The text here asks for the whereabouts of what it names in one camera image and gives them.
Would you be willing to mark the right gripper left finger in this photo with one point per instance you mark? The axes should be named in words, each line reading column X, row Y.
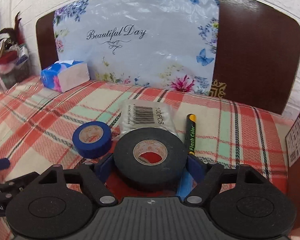
column 93, row 178

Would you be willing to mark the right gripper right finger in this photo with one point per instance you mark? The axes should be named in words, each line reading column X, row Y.
column 208, row 179

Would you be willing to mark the blue tape roll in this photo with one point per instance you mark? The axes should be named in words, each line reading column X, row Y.
column 92, row 140

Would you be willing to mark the black tape roll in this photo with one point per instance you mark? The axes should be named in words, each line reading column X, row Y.
column 150, row 156

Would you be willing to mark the black yellow Flash Color marker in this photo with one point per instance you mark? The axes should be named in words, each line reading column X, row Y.
column 190, row 134

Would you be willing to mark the cotton swab bag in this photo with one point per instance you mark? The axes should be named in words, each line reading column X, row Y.
column 136, row 114

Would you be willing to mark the red plaid bed cloth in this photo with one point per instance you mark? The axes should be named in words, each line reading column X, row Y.
column 37, row 124

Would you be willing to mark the clutter basket with feathers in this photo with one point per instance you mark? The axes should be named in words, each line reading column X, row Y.
column 14, row 57

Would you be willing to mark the blue tissue pack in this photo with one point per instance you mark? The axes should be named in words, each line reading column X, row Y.
column 63, row 76

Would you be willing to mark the dark brown wooden headboard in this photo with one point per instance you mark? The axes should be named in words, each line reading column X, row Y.
column 258, row 52

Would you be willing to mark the floral plastic wrapped pillow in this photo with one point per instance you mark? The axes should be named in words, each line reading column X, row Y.
column 167, row 44

